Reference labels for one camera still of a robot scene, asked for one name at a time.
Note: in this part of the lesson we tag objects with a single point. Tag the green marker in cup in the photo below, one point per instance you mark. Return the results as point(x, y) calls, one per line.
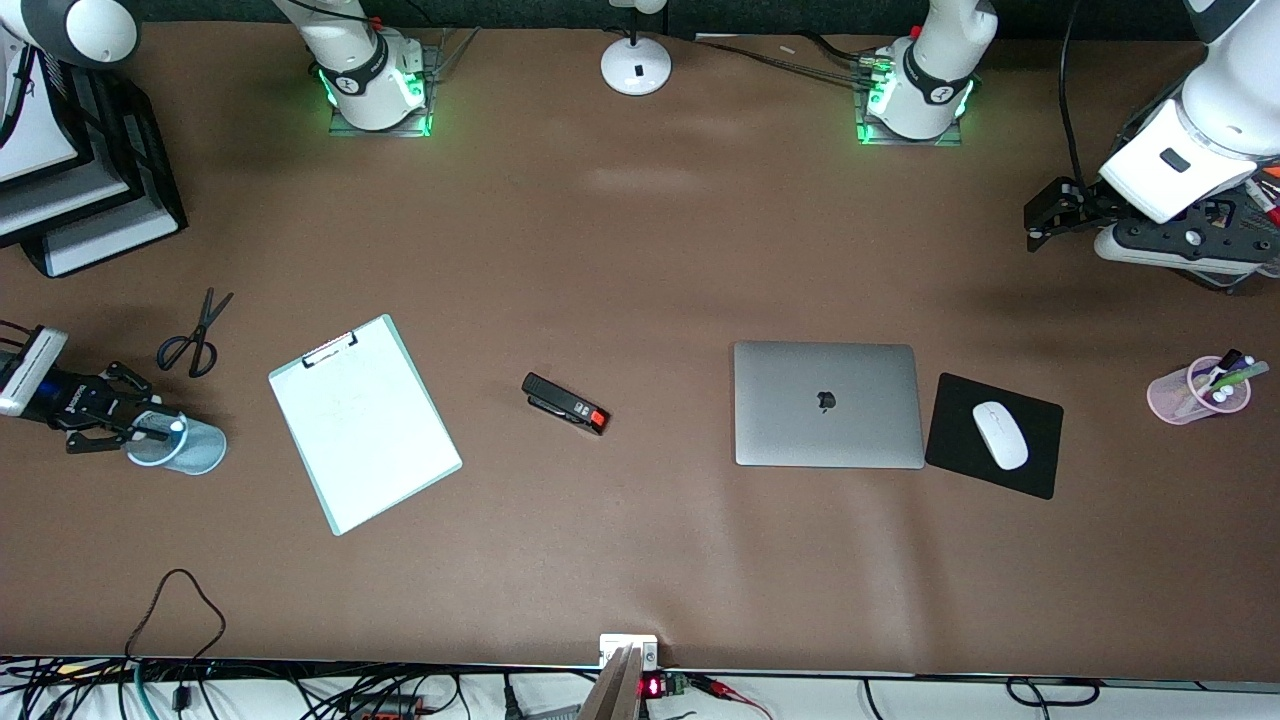
point(1245, 374)

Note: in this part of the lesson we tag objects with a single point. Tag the black stapler with red tip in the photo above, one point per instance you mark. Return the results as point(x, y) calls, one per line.
point(560, 402)

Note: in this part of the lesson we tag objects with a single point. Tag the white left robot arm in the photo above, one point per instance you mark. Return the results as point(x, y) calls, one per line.
point(935, 70)

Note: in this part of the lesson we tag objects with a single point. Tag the red power strip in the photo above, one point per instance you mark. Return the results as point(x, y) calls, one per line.
point(385, 708)

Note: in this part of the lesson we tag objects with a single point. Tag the pink translucent pen cup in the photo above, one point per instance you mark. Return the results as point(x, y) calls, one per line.
point(1170, 395)

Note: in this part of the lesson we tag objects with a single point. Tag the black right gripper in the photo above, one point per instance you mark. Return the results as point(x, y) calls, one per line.
point(72, 404)

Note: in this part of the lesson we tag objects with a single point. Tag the black scissors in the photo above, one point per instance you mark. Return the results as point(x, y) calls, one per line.
point(197, 340)

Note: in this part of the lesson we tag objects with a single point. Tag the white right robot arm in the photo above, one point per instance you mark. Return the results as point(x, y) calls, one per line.
point(370, 70)

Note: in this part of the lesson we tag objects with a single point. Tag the grey camera pole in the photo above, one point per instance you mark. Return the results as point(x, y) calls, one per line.
point(612, 695)

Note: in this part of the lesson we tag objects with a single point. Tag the black mouse pad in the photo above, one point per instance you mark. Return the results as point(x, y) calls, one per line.
point(960, 450)

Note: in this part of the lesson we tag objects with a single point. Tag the circuit board with red display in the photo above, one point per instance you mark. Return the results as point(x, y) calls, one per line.
point(652, 687)

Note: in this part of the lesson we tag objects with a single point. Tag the white mounting bracket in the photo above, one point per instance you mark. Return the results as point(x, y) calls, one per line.
point(615, 645)

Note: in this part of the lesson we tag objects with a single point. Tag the black plug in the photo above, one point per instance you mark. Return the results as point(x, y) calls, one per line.
point(181, 697)

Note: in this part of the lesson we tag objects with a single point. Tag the purple pen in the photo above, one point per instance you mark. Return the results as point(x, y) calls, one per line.
point(1238, 365)

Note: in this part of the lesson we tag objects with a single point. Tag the black marker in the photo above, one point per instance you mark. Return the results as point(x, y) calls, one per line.
point(1230, 357)

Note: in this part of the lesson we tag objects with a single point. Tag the silver laptop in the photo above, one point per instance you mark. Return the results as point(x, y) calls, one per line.
point(800, 430)

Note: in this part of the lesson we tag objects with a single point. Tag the white round stand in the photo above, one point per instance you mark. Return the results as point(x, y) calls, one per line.
point(636, 68)

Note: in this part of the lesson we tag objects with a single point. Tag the white clipboard paper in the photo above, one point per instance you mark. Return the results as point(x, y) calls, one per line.
point(390, 470)

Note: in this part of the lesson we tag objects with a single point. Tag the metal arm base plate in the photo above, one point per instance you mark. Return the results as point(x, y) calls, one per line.
point(875, 140)
point(345, 128)

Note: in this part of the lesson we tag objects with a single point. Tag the white paper sheet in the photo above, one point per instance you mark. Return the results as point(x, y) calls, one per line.
point(40, 120)
point(110, 240)
point(60, 205)

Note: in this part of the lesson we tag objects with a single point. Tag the white computer mouse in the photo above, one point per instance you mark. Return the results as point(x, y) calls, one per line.
point(1000, 435)

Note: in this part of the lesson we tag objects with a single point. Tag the blue mesh pen cup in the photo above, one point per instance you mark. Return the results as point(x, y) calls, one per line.
point(205, 450)

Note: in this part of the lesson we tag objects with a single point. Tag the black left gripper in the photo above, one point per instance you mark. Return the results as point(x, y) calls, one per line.
point(1082, 203)

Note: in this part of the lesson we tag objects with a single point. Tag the red and white marker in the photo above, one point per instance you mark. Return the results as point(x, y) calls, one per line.
point(1268, 205)

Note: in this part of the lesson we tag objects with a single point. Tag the teal clipboard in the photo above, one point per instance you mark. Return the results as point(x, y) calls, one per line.
point(380, 450)

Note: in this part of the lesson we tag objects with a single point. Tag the black stacked letter tray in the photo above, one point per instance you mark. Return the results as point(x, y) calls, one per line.
point(35, 258)

